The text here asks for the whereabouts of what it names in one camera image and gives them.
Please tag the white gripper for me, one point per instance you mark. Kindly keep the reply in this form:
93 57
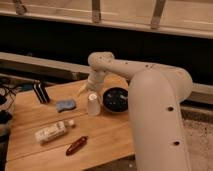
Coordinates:
94 83

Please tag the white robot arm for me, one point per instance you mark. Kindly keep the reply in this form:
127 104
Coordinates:
154 96

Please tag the black bowl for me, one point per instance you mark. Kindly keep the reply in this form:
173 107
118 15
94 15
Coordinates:
115 99

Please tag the blue sponge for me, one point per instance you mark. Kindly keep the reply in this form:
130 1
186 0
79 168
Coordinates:
64 105

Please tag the dark red pocket knife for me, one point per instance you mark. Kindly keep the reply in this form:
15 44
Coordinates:
76 145

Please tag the plastic bottle with label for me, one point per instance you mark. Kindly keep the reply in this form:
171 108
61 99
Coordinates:
54 131

